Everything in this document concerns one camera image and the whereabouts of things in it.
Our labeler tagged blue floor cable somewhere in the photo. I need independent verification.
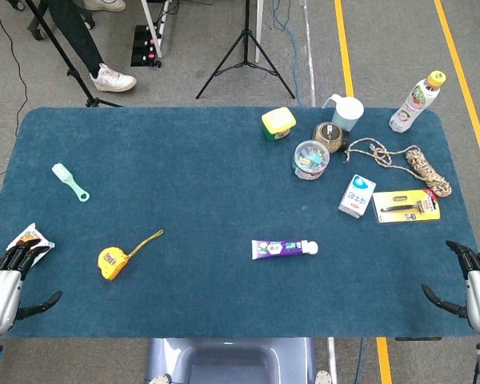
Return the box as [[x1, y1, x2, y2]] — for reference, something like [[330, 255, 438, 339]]
[[272, 0, 304, 107]]

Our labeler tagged black tripod stand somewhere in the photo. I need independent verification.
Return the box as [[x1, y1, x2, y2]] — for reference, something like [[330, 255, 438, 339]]
[[195, 0, 296, 100]]

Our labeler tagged thin black floor cable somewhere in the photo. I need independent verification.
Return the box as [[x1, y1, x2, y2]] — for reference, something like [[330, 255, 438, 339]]
[[0, 0, 29, 137]]

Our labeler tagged white upright post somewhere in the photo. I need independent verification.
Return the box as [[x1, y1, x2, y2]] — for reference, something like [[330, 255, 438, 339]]
[[254, 0, 265, 64]]

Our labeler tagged purple toothpaste tube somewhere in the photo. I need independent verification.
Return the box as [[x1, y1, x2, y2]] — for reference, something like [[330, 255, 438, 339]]
[[251, 238, 319, 261]]

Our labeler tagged person's leg white shoe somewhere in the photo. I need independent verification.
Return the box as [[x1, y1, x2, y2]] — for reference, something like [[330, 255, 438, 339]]
[[23, 0, 125, 108]]

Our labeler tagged person's black trouser leg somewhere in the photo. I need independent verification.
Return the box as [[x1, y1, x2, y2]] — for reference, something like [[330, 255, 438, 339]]
[[38, 0, 105, 79]]

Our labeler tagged green container yellow lid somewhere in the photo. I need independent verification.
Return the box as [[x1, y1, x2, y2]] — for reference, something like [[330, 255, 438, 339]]
[[261, 107, 298, 142]]

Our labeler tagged braided beige rope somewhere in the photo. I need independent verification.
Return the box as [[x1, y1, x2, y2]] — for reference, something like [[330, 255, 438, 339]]
[[342, 137, 453, 198]]

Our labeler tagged small white blue carton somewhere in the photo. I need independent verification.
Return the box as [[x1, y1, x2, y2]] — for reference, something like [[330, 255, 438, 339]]
[[338, 174, 377, 219]]

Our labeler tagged white snack packet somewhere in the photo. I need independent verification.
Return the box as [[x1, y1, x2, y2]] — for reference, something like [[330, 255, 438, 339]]
[[6, 222, 56, 271]]

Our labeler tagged white sneaker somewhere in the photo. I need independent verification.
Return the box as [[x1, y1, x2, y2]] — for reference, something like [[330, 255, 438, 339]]
[[82, 0, 127, 12], [90, 62, 138, 93]]

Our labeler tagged glass jar black lid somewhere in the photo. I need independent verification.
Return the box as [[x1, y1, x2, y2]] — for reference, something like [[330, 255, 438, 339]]
[[312, 122, 350, 154]]

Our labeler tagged mint green small brush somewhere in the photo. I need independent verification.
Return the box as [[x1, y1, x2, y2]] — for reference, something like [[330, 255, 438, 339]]
[[51, 162, 90, 203]]

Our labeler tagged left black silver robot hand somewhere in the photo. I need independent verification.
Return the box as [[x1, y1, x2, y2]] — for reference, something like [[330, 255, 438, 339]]
[[0, 244, 63, 337]]

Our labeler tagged drink bottle yellow cap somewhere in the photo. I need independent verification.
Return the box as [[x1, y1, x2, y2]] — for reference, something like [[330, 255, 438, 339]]
[[388, 70, 447, 134]]

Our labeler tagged clear tub of clips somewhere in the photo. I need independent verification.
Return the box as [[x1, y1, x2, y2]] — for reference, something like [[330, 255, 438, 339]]
[[291, 139, 330, 181]]

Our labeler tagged yellow tape measure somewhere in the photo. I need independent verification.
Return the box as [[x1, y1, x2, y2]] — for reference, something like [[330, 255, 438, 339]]
[[97, 229, 165, 282]]

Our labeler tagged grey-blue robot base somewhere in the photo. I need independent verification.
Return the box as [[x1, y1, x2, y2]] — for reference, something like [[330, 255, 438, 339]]
[[143, 338, 318, 384]]

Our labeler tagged black office chair base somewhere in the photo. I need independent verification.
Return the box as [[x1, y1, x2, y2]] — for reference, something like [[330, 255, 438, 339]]
[[6, 0, 97, 41]]

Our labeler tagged razor in yellow package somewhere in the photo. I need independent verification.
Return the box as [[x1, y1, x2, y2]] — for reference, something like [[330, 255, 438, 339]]
[[372, 188, 442, 224]]

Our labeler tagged light blue plastic pitcher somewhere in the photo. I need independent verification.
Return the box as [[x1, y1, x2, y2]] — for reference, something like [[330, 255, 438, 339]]
[[322, 94, 365, 133]]

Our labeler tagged white slanted frame leg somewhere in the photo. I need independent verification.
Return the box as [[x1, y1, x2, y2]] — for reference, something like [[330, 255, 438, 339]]
[[139, 0, 171, 59]]

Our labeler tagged blue carpet table mat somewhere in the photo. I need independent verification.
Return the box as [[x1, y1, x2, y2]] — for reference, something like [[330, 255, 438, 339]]
[[0, 106, 480, 339]]

